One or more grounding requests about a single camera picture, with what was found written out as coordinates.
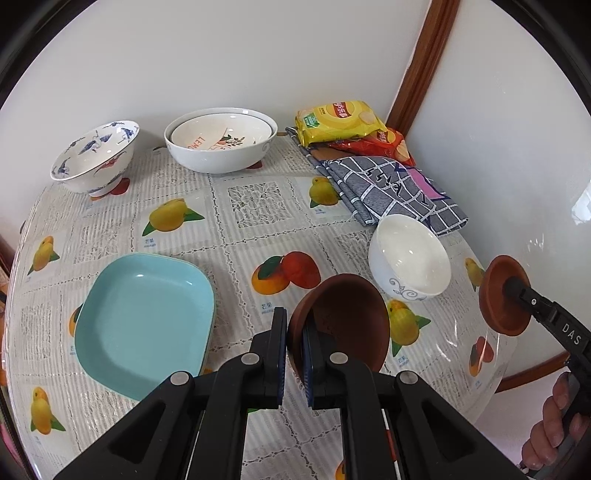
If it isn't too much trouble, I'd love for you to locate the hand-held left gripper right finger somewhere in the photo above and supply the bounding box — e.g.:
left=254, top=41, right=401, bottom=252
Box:
left=301, top=323, right=529, bottom=480

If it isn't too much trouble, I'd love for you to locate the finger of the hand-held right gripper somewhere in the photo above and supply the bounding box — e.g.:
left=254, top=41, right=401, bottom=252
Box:
left=503, top=275, right=555, bottom=324

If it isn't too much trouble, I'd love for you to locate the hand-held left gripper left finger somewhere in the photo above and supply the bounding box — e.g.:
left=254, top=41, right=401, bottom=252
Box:
left=53, top=308, right=289, bottom=480

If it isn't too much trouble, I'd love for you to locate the small brown bowl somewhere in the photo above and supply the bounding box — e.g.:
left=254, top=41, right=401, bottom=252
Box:
left=480, top=255, right=533, bottom=337
left=286, top=273, right=391, bottom=384

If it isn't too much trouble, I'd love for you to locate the green square plate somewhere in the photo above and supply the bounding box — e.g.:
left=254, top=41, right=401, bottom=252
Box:
left=134, top=251, right=218, bottom=376

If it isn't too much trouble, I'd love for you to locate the light blue square plate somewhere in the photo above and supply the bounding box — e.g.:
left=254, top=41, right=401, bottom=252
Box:
left=74, top=254, right=217, bottom=402

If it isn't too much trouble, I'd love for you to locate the person's right hand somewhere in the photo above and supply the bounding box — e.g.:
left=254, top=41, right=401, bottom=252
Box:
left=522, top=371, right=585, bottom=469

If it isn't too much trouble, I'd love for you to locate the brown wooden baseboard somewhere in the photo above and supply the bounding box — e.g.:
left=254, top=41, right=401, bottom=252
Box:
left=501, top=351, right=571, bottom=394

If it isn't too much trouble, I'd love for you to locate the plain white bowl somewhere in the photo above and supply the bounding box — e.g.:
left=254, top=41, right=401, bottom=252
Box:
left=368, top=214, right=452, bottom=302

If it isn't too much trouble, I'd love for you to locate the fruit printed tablecloth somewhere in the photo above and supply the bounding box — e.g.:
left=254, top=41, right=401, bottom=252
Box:
left=0, top=134, right=518, bottom=480

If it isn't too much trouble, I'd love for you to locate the grey checked cloth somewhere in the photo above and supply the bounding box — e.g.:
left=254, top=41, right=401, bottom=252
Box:
left=285, top=127, right=468, bottom=237

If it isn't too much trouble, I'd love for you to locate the red chip bag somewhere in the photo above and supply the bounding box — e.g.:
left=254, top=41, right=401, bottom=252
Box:
left=329, top=127, right=416, bottom=167

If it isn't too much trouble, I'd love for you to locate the large white bowl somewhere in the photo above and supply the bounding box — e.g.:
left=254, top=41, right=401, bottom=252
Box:
left=164, top=108, right=279, bottom=175

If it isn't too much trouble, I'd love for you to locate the yellow chip bag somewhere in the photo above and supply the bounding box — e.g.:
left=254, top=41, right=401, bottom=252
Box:
left=295, top=100, right=389, bottom=148

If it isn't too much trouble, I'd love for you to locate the brown wooden door trim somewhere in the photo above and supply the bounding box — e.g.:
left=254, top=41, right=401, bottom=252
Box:
left=387, top=0, right=461, bottom=134

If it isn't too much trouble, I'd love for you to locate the white bowl with fruit print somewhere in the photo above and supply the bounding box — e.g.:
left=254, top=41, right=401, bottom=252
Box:
left=170, top=113, right=273, bottom=151

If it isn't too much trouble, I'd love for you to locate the blue patterned white bowl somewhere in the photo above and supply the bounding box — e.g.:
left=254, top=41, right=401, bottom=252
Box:
left=50, top=120, right=140, bottom=195

